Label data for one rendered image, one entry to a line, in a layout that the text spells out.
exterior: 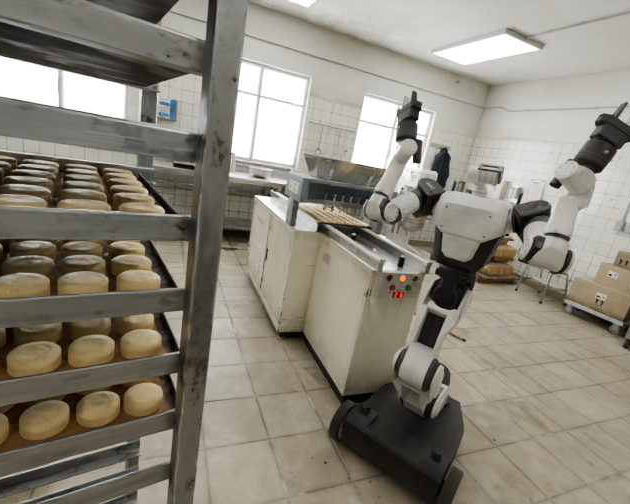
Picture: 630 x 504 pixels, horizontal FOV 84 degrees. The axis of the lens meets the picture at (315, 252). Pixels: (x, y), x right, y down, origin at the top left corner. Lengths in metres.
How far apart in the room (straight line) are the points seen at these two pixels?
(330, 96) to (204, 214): 5.30
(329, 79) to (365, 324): 4.35
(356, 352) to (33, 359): 1.62
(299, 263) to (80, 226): 2.02
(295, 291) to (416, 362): 1.15
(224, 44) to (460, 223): 1.22
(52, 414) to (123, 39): 0.44
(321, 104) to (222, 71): 5.21
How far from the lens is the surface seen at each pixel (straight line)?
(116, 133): 0.40
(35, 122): 0.40
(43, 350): 0.53
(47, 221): 0.41
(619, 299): 5.15
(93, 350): 0.52
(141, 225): 0.42
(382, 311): 1.90
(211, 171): 0.39
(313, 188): 2.34
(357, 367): 2.02
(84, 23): 0.41
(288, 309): 2.48
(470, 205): 1.47
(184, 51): 0.41
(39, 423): 0.57
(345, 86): 5.76
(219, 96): 0.39
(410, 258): 2.00
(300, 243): 2.31
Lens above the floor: 1.34
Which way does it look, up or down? 16 degrees down
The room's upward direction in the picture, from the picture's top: 11 degrees clockwise
